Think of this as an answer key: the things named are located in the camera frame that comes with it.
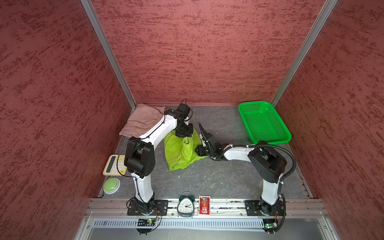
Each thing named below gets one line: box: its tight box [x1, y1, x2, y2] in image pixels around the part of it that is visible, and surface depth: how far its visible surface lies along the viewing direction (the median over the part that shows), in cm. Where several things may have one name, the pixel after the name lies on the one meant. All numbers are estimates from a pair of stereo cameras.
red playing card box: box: [198, 195, 211, 216], surface depth 75 cm
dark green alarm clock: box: [177, 191, 196, 218], surface depth 73 cm
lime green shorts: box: [163, 128, 208, 171], surface depth 87 cm
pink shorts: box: [119, 103, 166, 138], surface depth 112 cm
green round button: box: [103, 177, 121, 195], surface depth 81 cm
